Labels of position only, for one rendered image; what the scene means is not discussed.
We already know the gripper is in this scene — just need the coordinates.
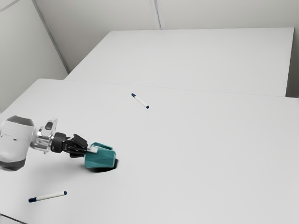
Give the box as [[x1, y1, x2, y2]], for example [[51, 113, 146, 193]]
[[50, 132, 99, 158]]

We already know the teal faceted mug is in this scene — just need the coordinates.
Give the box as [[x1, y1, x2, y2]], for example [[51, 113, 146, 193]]
[[84, 142, 117, 168]]

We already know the white pen with blue caps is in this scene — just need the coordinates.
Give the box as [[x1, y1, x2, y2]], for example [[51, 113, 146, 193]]
[[131, 93, 150, 109], [28, 191, 68, 203]]

